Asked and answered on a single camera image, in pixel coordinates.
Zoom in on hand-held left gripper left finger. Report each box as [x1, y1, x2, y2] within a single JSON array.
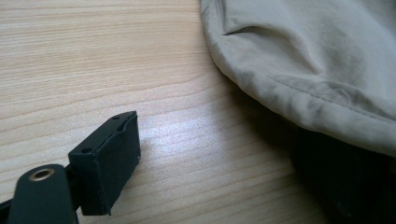
[[67, 110, 142, 217]]

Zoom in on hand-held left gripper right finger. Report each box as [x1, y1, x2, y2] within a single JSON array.
[[290, 125, 396, 224]]

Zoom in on beige pants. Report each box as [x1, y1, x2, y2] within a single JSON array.
[[199, 0, 396, 158]]

